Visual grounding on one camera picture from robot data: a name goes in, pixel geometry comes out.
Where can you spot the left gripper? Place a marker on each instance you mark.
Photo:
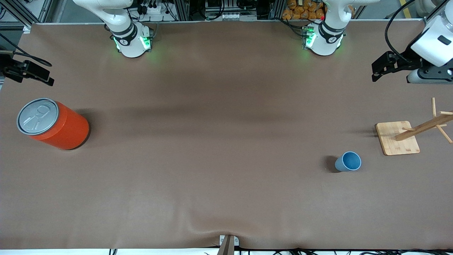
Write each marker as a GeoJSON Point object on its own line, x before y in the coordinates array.
{"type": "Point", "coordinates": [410, 58]}

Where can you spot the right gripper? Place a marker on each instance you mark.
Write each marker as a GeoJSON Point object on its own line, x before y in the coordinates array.
{"type": "Point", "coordinates": [7, 67]}

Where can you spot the blue plastic cup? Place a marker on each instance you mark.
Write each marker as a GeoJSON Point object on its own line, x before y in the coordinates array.
{"type": "Point", "coordinates": [348, 162]}

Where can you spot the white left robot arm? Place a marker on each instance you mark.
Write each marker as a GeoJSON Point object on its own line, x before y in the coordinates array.
{"type": "Point", "coordinates": [324, 40]}

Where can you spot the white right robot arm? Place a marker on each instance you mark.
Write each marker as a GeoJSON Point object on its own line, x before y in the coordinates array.
{"type": "Point", "coordinates": [129, 39]}

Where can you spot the wooden cup rack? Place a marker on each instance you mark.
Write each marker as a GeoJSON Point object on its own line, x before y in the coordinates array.
{"type": "Point", "coordinates": [396, 140]}

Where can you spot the orange can with grey lid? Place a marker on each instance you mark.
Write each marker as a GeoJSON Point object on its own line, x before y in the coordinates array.
{"type": "Point", "coordinates": [65, 129]}

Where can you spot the orange snack bag pile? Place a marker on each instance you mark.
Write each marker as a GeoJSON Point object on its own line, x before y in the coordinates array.
{"type": "Point", "coordinates": [304, 10]}

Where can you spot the white power strip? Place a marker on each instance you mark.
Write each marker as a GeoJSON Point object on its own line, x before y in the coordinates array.
{"type": "Point", "coordinates": [154, 9]}

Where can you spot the white connector block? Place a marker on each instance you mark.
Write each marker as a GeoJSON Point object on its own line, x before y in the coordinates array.
{"type": "Point", "coordinates": [238, 16]}

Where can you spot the brown table mat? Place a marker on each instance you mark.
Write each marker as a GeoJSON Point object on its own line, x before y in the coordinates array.
{"type": "Point", "coordinates": [226, 159]}

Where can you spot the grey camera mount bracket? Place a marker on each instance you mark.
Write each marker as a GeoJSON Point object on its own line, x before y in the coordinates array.
{"type": "Point", "coordinates": [228, 244]}

